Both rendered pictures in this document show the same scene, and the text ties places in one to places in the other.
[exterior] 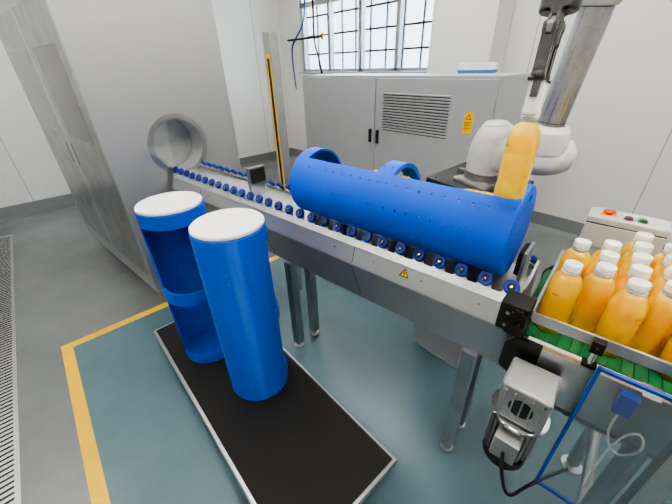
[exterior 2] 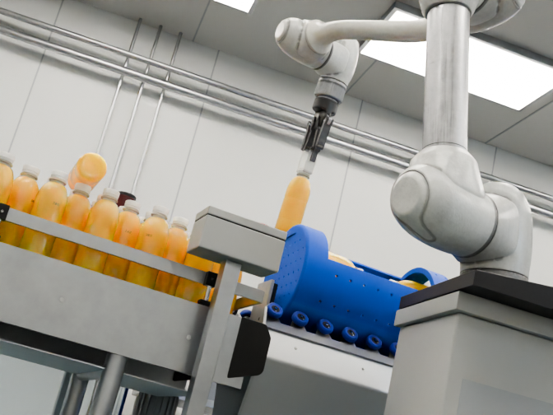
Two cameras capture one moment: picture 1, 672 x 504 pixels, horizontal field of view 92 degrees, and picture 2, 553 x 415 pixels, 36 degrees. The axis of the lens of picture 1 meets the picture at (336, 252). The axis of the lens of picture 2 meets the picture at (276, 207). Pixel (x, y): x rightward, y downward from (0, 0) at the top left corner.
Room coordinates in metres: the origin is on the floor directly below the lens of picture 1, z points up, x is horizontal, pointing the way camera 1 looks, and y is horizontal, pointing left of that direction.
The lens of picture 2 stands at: (1.91, -2.56, 0.55)
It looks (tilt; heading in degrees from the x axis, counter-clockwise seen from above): 18 degrees up; 119
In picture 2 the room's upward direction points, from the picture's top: 14 degrees clockwise
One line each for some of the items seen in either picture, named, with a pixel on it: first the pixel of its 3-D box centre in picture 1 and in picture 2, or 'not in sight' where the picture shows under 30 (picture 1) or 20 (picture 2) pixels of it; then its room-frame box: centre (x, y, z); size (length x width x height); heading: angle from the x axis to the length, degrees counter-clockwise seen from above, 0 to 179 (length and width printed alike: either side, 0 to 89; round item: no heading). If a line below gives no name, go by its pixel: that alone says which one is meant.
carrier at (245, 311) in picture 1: (246, 312); not in sight; (1.12, 0.41, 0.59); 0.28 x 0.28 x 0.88
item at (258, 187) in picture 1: (257, 180); not in sight; (1.72, 0.42, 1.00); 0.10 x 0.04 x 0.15; 138
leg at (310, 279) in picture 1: (311, 295); not in sight; (1.59, 0.16, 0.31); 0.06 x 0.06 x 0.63; 48
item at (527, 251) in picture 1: (522, 264); (263, 305); (0.84, -0.58, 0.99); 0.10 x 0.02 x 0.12; 138
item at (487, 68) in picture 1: (477, 68); not in sight; (2.70, -1.08, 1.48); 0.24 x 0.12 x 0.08; 49
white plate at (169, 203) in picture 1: (169, 202); not in sight; (1.36, 0.73, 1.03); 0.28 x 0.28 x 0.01
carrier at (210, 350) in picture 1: (194, 283); not in sight; (1.36, 0.73, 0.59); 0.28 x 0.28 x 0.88
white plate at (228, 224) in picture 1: (227, 223); not in sight; (1.12, 0.41, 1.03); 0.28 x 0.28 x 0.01
